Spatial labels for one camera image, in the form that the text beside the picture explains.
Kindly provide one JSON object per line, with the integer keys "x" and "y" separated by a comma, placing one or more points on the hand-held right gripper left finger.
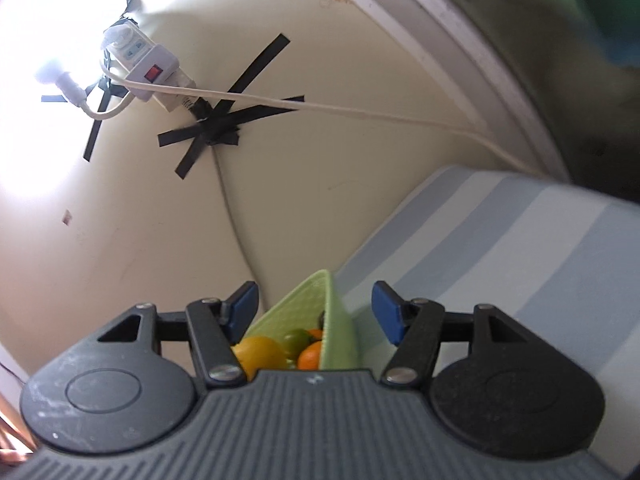
{"x": 245, "y": 305}

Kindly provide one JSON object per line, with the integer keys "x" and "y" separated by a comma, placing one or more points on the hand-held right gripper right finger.
{"x": 387, "y": 312}

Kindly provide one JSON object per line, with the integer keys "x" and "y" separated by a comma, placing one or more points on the yellow lemon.
{"x": 260, "y": 355}

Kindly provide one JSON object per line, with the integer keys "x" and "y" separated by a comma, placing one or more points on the large green tomato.
{"x": 295, "y": 341}

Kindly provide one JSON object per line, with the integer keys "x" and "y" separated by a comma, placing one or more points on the light green plastic basket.
{"x": 320, "y": 320}

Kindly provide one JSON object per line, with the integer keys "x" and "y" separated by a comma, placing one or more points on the large orange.
{"x": 310, "y": 357}

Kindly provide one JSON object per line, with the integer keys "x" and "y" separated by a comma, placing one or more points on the striped blue white bedsheet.
{"x": 490, "y": 270}

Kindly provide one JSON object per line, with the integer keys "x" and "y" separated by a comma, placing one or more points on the black tape cross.
{"x": 215, "y": 127}

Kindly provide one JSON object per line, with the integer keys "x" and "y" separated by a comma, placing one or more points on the white power strip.
{"x": 145, "y": 62}

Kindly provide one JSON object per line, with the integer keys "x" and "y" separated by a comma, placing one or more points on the lit light bulb with socket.
{"x": 57, "y": 77}

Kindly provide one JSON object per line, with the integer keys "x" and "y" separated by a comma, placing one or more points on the frosted patterned window glass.
{"x": 565, "y": 70}

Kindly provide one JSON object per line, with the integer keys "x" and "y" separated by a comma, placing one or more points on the white window frame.
{"x": 460, "y": 45}

